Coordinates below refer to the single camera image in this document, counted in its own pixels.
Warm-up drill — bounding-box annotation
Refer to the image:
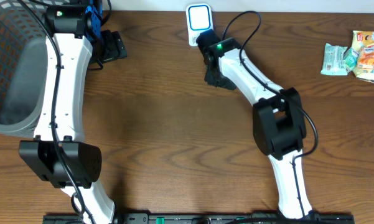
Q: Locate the teal wet wipe packet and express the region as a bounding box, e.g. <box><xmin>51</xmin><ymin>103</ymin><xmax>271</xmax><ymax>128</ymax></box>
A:
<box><xmin>320</xmin><ymin>43</ymin><xmax>347</xmax><ymax>76</ymax></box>

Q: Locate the green Kleenex tissue pack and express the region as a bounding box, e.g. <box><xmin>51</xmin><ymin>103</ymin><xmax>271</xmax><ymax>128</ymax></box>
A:
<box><xmin>344</xmin><ymin>47</ymin><xmax>358</xmax><ymax>73</ymax></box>

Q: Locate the yellow snack bag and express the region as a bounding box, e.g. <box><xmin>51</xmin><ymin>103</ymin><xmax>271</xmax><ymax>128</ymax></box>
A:
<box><xmin>352</xmin><ymin>30</ymin><xmax>374</xmax><ymax>83</ymax></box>

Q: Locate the orange tissue pack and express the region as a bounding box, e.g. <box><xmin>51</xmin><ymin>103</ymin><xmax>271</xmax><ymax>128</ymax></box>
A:
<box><xmin>357</xmin><ymin>47</ymin><xmax>374</xmax><ymax>69</ymax></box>

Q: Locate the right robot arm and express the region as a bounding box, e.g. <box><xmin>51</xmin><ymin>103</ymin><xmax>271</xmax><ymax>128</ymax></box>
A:
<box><xmin>196</xmin><ymin>29</ymin><xmax>312</xmax><ymax>220</ymax></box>

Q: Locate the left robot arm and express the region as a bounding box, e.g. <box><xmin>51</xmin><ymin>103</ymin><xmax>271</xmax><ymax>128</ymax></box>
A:
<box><xmin>19</xmin><ymin>0</ymin><xmax>127</xmax><ymax>223</ymax></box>

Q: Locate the white barcode scanner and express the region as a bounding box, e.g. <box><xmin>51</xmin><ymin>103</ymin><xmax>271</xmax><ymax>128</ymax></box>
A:
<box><xmin>185</xmin><ymin>3</ymin><xmax>213</xmax><ymax>47</ymax></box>

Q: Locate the dark grey plastic mesh basket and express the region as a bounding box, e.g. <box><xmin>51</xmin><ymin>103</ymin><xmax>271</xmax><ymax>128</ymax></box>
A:
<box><xmin>0</xmin><ymin>1</ymin><xmax>47</xmax><ymax>138</ymax></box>

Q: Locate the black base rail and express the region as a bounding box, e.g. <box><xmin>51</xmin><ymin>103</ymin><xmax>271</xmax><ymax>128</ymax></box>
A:
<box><xmin>42</xmin><ymin>212</ymin><xmax>356</xmax><ymax>224</ymax></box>

